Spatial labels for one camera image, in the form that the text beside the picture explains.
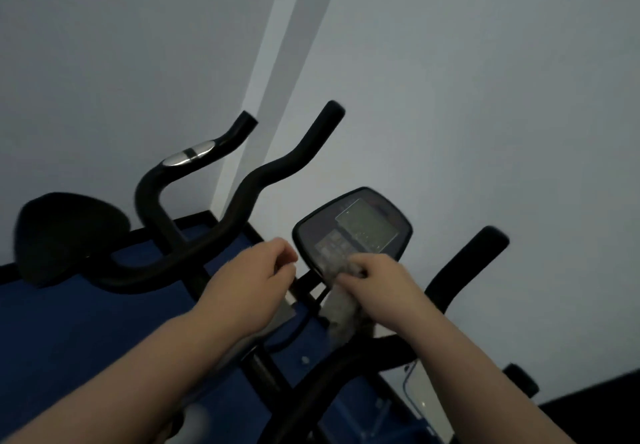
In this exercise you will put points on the person's left forearm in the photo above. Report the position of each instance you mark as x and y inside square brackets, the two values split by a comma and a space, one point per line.
[120, 383]

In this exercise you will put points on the person's right hand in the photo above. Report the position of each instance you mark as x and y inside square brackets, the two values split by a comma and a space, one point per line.
[387, 291]

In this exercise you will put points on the black bike seat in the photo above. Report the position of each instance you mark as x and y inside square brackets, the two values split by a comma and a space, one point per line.
[65, 236]

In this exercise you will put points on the grey cleaning cloth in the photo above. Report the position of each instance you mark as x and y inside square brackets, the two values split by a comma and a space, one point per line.
[342, 313]

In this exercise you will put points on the black exercise bike console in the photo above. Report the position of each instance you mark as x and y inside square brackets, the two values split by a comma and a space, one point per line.
[360, 226]

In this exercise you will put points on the person's right forearm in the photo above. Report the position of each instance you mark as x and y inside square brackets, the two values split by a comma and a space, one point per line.
[480, 388]

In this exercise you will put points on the person's right fingers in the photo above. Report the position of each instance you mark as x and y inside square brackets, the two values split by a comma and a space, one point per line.
[356, 269]

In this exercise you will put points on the person's left hand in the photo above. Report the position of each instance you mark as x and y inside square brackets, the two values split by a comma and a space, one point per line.
[245, 289]

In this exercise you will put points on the blue mat with black border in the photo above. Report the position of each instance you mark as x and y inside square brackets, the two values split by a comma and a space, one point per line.
[65, 328]

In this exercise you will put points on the black adjustment knob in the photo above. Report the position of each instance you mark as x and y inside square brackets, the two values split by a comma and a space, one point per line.
[521, 379]

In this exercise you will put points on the white plastic bike cover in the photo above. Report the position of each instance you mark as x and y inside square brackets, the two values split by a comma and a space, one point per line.
[420, 388]

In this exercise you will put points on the person's left thumb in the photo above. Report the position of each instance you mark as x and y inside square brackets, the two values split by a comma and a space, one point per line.
[286, 273]

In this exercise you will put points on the black bike stem post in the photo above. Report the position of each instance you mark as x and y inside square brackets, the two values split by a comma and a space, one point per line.
[262, 371]

